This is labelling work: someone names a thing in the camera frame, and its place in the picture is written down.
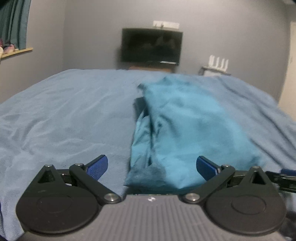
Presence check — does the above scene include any small router shelf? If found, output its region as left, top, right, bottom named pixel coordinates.
left=198, top=66, right=231, bottom=77

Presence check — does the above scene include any white wifi router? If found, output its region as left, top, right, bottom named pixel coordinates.
left=208, top=55, right=229, bottom=72

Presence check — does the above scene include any white wall socket strip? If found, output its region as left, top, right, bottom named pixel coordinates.
left=152, top=21, right=180, bottom=30

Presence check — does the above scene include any wooden tv stand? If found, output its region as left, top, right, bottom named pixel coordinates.
left=129, top=66, right=173, bottom=73

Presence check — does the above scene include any white room door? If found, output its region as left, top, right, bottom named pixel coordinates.
left=278, top=22, right=296, bottom=120

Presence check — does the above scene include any teal garment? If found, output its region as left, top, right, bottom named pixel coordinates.
left=125, top=75, right=263, bottom=193

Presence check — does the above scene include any black flat screen television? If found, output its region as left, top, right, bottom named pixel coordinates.
left=120, top=28, right=183, bottom=65

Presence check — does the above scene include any teal window curtain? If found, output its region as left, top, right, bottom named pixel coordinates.
left=1, top=0, right=31, bottom=50

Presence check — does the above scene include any light blue fleece blanket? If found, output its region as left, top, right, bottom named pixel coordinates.
left=1, top=69, right=295, bottom=240

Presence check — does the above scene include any pink item on sill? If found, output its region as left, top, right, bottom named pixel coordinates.
left=1, top=39, right=16, bottom=54

